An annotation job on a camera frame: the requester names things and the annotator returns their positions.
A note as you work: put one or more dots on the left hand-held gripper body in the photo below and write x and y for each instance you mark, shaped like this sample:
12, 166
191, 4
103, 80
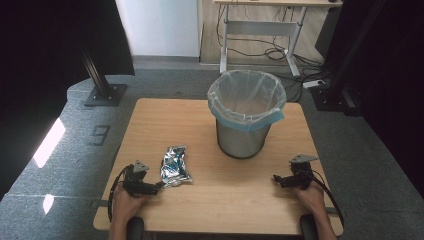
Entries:
135, 184

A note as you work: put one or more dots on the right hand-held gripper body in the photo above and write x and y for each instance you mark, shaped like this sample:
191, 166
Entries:
300, 176

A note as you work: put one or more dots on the silver foil packet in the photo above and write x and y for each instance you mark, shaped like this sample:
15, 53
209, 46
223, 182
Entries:
174, 166

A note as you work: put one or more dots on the metal mesh trash can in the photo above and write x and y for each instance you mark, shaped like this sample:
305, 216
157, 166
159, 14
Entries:
240, 141

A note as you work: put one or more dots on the person's left hand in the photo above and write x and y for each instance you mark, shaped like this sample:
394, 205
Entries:
125, 206

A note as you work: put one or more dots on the person's right hand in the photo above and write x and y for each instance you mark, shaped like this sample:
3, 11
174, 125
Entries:
311, 199

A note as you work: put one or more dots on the black chair armrest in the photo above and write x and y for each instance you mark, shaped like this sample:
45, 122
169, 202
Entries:
135, 228
308, 227

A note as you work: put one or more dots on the clear plastic bin liner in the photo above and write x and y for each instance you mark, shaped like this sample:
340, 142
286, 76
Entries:
246, 96

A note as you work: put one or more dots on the white power strip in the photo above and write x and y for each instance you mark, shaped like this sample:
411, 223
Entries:
313, 84

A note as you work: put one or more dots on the black metal stand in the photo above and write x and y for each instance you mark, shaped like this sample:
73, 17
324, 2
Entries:
101, 85
336, 90

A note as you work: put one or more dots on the black curtain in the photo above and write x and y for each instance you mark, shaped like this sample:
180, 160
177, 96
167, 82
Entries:
50, 66
393, 83

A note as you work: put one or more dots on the white metal table frame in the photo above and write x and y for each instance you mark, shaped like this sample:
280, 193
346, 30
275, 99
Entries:
263, 28

